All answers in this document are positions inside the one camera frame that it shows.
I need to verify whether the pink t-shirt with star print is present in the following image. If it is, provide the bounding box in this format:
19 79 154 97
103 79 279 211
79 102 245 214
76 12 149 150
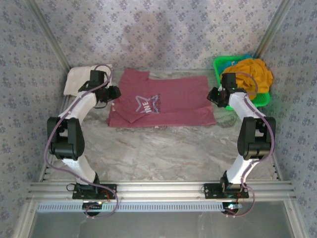
106 68 217 128

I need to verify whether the green plastic basket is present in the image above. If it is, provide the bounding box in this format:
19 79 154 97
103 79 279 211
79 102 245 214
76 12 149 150
213 56 271 111

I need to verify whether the folded cream t-shirt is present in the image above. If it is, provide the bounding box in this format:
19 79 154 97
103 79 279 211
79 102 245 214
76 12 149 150
63 63 113 97

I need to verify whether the crumpled orange t-shirt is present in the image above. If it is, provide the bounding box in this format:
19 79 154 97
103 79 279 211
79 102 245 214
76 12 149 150
223 58 274 101

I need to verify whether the teal t-shirt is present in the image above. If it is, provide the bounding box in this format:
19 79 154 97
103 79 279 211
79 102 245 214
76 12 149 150
224 54 256 70

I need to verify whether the controller board with led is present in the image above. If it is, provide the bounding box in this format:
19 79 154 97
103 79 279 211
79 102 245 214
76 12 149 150
222 202 242 214
82 201 104 212

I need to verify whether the aluminium frame bar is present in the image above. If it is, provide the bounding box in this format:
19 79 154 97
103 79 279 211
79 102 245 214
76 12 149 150
12 200 38 238
255 0 297 58
283 200 309 238
24 0 72 71

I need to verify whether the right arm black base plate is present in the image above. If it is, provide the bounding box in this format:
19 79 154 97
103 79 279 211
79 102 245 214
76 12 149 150
204 182 250 199

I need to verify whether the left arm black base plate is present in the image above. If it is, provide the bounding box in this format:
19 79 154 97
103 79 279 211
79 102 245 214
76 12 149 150
72 183 118 200

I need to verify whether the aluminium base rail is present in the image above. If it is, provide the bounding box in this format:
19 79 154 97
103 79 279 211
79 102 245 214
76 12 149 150
26 180 297 202

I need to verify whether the grey slotted cable duct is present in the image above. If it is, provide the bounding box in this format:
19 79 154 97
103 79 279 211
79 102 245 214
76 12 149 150
36 201 239 213

